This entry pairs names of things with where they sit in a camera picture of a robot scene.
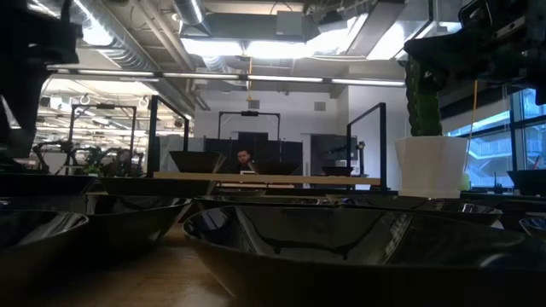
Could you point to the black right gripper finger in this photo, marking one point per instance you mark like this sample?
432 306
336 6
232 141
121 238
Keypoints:
443 49
443 72

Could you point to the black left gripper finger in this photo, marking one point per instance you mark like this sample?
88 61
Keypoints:
17 106

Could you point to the black glossy round plate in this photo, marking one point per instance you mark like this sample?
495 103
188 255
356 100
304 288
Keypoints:
277 169

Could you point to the green cactus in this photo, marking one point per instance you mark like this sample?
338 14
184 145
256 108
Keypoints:
424 115

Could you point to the white faceted plant pot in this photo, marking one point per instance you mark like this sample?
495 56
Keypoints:
431 166

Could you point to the small yellow-green object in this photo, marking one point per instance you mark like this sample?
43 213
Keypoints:
465 182

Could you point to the black tapered tub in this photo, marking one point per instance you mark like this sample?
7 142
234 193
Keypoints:
529 183

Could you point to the black computer monitor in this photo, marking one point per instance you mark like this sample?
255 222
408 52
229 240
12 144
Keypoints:
328 147

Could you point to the long ceiling light bar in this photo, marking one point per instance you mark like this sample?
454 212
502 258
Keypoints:
298 79

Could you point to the grey ceiling box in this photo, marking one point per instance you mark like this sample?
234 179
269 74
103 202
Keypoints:
290 23

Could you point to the wooden shelf board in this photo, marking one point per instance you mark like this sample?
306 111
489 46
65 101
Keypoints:
298 179

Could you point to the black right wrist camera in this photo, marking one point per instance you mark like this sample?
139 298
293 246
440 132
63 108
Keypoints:
490 19

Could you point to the black background gantry frame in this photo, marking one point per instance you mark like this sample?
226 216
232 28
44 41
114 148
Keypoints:
249 113
104 106

